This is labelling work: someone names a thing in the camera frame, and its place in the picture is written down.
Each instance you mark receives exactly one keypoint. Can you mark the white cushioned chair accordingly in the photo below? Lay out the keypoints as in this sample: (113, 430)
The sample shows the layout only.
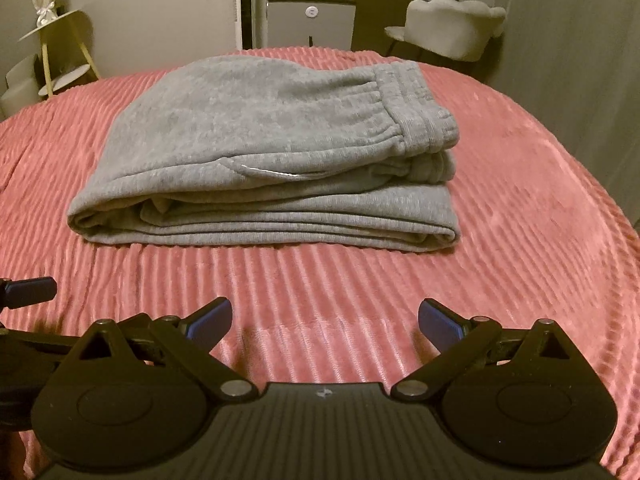
(450, 27)

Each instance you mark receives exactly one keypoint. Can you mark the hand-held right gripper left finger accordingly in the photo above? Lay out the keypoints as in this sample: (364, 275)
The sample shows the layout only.
(211, 321)

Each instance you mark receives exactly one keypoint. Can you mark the grey mini fridge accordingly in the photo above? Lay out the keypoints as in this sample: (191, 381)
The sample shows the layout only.
(310, 22)

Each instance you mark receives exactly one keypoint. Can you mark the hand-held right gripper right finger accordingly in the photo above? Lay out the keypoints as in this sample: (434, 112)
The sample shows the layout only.
(440, 321)

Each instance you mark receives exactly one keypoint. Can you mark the white tower appliance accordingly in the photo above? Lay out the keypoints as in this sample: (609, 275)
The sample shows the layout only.
(243, 5)

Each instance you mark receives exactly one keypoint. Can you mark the grey pants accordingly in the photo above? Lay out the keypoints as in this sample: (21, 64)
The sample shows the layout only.
(260, 160)

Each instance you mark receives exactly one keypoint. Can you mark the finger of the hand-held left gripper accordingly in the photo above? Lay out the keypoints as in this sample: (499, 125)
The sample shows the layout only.
(35, 342)
(30, 291)

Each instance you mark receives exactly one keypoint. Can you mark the pink ribbed blanket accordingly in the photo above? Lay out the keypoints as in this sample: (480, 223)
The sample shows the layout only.
(320, 285)

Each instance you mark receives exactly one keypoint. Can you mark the yellow and white tiered stand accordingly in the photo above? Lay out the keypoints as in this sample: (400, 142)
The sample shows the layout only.
(55, 55)

